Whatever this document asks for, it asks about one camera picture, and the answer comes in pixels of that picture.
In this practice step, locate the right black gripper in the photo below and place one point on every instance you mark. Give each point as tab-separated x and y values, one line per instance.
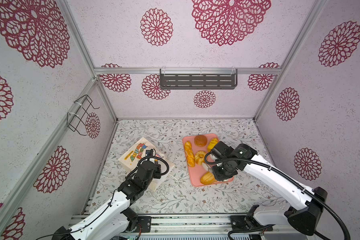
217	176

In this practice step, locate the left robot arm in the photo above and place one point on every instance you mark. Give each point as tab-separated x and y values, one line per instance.
115	216

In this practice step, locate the ring shaped fake bread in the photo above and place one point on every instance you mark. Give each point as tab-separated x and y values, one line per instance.
200	157

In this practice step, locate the grey wall shelf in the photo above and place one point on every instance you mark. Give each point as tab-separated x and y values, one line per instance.
186	81

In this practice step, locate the round brown bun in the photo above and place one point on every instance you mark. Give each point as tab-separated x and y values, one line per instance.
200	140

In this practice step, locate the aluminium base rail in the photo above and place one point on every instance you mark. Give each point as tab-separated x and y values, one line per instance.
207	227

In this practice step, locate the black wire rack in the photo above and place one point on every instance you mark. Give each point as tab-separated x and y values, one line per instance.
84	121

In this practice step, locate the yellow croissant bread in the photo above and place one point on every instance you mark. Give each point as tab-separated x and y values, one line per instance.
212	144

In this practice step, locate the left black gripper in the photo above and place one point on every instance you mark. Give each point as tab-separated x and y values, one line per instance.
157	170

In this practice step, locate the long orange fake baguette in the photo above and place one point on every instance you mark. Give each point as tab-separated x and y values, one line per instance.
208	178

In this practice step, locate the orange fake bread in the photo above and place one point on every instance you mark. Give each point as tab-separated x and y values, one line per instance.
189	154

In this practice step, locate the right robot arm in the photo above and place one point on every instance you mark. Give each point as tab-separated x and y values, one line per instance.
303	209

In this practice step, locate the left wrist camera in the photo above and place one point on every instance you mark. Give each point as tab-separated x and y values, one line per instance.
151	153

